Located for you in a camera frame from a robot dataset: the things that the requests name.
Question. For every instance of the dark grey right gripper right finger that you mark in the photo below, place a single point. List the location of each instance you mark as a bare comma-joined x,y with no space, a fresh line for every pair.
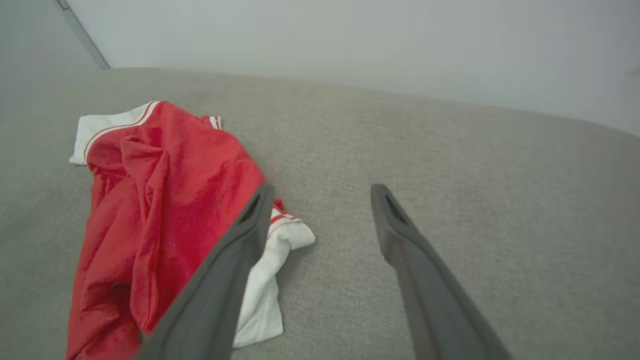
435,300

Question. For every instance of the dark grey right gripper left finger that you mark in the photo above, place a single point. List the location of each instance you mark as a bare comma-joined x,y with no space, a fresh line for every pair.
210,300

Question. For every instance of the red and white shirt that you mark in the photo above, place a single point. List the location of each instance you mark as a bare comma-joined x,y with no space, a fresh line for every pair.
165,200

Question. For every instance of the grey metal wall strip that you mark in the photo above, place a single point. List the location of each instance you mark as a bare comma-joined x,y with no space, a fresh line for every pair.
82,35

